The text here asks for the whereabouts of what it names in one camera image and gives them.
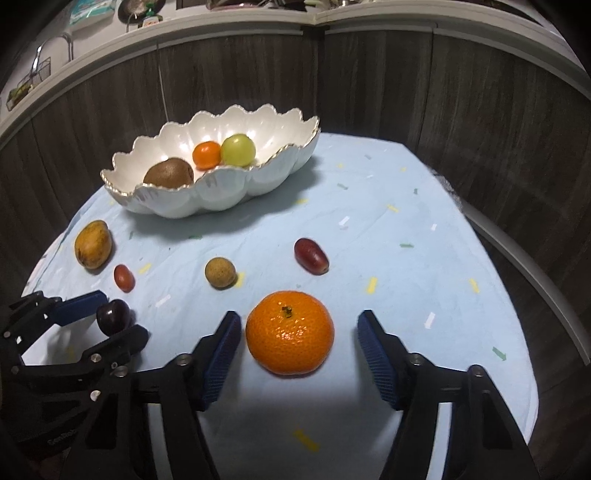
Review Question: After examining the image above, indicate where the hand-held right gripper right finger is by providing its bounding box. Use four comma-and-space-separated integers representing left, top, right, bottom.
357, 310, 541, 480

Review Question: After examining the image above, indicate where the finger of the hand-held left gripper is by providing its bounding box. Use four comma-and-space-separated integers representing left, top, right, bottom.
21, 325, 149, 389
0, 290, 110, 356

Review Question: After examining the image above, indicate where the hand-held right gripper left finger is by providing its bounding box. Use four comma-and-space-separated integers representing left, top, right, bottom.
69, 311, 242, 480

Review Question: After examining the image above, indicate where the dark purple plum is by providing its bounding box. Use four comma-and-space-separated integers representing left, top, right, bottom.
96, 299, 131, 336

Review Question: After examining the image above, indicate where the red date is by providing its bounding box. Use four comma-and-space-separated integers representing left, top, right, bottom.
114, 264, 136, 292

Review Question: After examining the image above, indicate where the yellow brown mango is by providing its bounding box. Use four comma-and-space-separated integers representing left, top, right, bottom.
75, 220, 113, 270

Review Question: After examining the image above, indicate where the orange tangerine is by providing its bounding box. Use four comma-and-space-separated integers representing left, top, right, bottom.
245, 291, 335, 376
192, 141, 223, 169

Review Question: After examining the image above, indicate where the tan longan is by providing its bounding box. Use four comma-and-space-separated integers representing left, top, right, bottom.
205, 257, 237, 289

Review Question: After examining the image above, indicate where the red oblong grape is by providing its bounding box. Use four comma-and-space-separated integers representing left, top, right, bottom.
294, 237, 330, 275

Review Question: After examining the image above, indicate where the brown kiwi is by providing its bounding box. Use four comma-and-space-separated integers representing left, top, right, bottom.
143, 157, 195, 189

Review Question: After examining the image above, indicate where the white scalloped bowl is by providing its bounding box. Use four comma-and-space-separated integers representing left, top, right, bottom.
100, 104, 321, 219

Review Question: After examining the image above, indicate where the green apple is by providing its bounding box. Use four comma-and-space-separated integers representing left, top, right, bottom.
221, 134, 256, 167

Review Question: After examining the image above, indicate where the light blue speckled tablecloth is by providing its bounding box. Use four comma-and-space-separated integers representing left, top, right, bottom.
21, 131, 539, 480

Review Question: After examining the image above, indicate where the grey table rim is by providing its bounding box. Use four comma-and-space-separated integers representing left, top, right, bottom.
459, 200, 583, 356

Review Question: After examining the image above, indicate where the chrome faucet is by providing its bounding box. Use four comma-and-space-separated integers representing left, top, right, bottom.
30, 32, 75, 77

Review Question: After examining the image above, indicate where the dark wood kitchen cabinet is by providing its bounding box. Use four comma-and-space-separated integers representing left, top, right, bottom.
0, 28, 591, 324

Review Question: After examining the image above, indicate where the tissue pack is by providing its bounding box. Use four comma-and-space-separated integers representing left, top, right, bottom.
69, 0, 116, 26

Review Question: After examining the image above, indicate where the hanging frying pan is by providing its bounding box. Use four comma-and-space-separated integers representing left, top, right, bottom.
117, 0, 164, 21

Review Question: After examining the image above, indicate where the white kitchen countertop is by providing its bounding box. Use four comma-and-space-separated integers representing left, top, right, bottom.
0, 0, 591, 139

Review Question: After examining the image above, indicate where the wire sink rack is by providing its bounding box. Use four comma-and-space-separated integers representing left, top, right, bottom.
6, 58, 51, 109

